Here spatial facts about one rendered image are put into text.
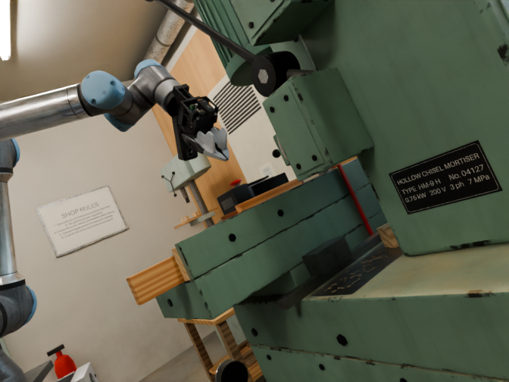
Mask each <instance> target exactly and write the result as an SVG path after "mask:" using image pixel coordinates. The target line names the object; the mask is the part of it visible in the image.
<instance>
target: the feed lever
mask: <svg viewBox="0 0 509 382"><path fill-rule="evenodd" d="M145 1H147V2H153V1H156V2H158V3H159V4H161V5H163V6H164V7H165V8H167V9H169V10H170V11H172V12H173V13H174V14H176V15H178V16H179V17H181V18H182V19H184V20H186V21H187V22H189V23H190V24H191V25H193V26H194V27H196V28H198V29H199V30H200V31H202V32H203V33H205V34H207V35H209V36H210V37H211V38H213V39H215V40H216V41H218V42H219V43H220V44H222V45H224V46H225V47H227V48H228V49H230V50H231V51H233V52H235V53H236V54H237V55H239V56H240V57H242V58H244V59H245V60H246V61H248V62H249V63H251V64H252V67H251V80H252V82H253V85H254V87H255V89H256V90H257V91H258V93H259V94H261V95H262V96H264V97H269V96H270V95H271V94H272V93H274V92H275V91H276V90H277V89H278V88H279V87H281V86H282V85H283V84H284V83H285V82H286V81H287V80H288V79H289V78H290V77H295V76H299V75H303V74H309V73H313V72H316V71H314V70H301V68H300V64H299V62H298V59H297V58H296V57H295V56H294V55H293V54H292V53H291V52H289V51H281V52H272V53H267V54H262V55H259V56H256V55H254V54H252V53H251V52H250V51H248V50H247V49H244V48H243V47H241V46H240V45H239V44H237V43H235V42H234V41H232V40H231V39H229V38H227V37H226V36H224V35H223V34H221V33H219V32H218V31H216V30H215V29H213V28H212V27H210V26H208V25H207V24H206V23H204V22H202V21H200V20H199V19H198V18H196V17H194V16H192V15H191V14H190V13H188V12H186V11H184V10H183V9H182V8H180V7H178V6H177V5H175V4H174V3H172V2H170V1H169V0H145Z"/></svg>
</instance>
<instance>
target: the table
mask: <svg viewBox="0 0 509 382"><path fill-rule="evenodd" d="M354 194H355V195H356V197H357V199H358V201H359V203H360V205H361V208H362V210H363V212H364V214H365V216H366V218H367V220H369V219H371V218H372V217H374V216H375V215H377V214H379V213H380V212H381V211H382V209H381V207H380V205H379V203H378V200H377V198H376V196H375V194H374V192H373V190H372V188H371V185H370V184H367V185H366V186H364V187H362V188H360V189H358V190H357V191H355V192H354ZM363 223H364V222H363V220H362V218H361V216H360V213H359V211H358V209H357V207H356V205H355V203H354V201H353V198H352V197H351V194H349V195H348V196H346V197H344V198H342V199H340V200H339V201H337V202H334V203H333V204H331V205H329V206H327V207H325V208H324V209H322V210H320V211H318V212H317V213H315V214H313V215H311V216H310V217H308V218H305V219H304V220H302V221H300V222H298V223H297V224H294V225H293V226H291V227H289V228H287V229H285V230H284V231H282V232H280V233H278V234H277V235H275V236H272V237H271V238H269V239H268V240H265V241H263V242H262V243H260V244H258V245H256V246H254V247H253V248H251V249H249V250H247V251H246V252H243V253H242V254H240V255H238V256H236V257H235V258H232V259H230V260H229V261H227V262H225V263H223V264H222V265H220V266H218V267H216V268H215V269H213V270H211V271H209V272H207V273H206V274H203V275H201V276H200V277H198V278H196V279H194V280H187V281H185V282H183V283H181V284H179V285H178V286H175V287H174V288H172V289H170V290H168V291H167V292H165V293H162V294H161V295H159V296H157V297H155V298H156V300H157V302H158V305H159V307H160V309H161V312H162V314H163V316H164V317H165V318H186V319H205V320H214V319H215V318H216V317H218V316H220V315H222V314H223V313H224V312H226V311H227V310H229V309H231V308H232V307H233V306H235V305H237V304H239V303H240V302H241V301H243V300H244V299H246V298H248V297H249V296H251V295H252V294H254V293H256V292H257V291H258V290H260V289H262V288H263V287H265V286H266V285H268V284H269V283H271V282H273V281H274V280H275V279H277V278H278V277H281V276H282V275H284V274H285V273H286V272H288V271H290V270H292V269H293V268H294V267H296V266H297V265H299V264H301V263H302V262H303V259H302V256H303V255H305V254H307V253H308V252H310V251H311V250H313V249H315V248H317V247H318V246H319V245H321V244H322V243H325V242H326V241H327V240H331V239H334V238H337V237H341V236H344V235H346V234H347V233H349V232H350V231H352V230H353V229H355V228H356V227H358V226H360V225H361V224H363Z"/></svg>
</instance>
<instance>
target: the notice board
mask: <svg viewBox="0 0 509 382"><path fill-rule="evenodd" d="M35 210H36V212H37V215H38V216H39V219H40V221H41V223H42V226H43V228H44V230H45V233H46V235H47V237H48V240H49V242H50V243H51V246H52V248H53V250H54V253H55V255H56V257H57V258H58V257H61V256H62V255H66V254H68V253H70V252H73V251H76V250H78V249H81V248H83V247H85V246H88V245H90V244H93V243H96V242H98V241H100V240H103V239H105V238H107V237H110V236H113V235H114V234H117V233H120V232H122V231H125V230H128V229H129V228H128V226H127V224H126V221H125V220H124V218H123V215H122V213H121V211H120V208H119V206H118V204H117V201H116V199H115V198H114V194H113V193H112V191H111V188H110V186H109V184H108V185H106V186H101V187H99V188H96V189H92V190H90V191H87V192H84V193H80V194H77V195H75V196H71V197H68V198H66V199H62V200H58V201H56V202H52V203H49V204H47V205H43V206H40V207H37V208H35Z"/></svg>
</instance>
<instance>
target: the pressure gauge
mask: <svg viewBox="0 0 509 382"><path fill-rule="evenodd" d="M215 381H216V382H248V371H247V368H246V367H245V365H244V364H243V363H241V362H238V361H235V360H233V359H227V360H225V361H223V362H221V363H220V365H219V366H218V368H217V370H216V374H215Z"/></svg>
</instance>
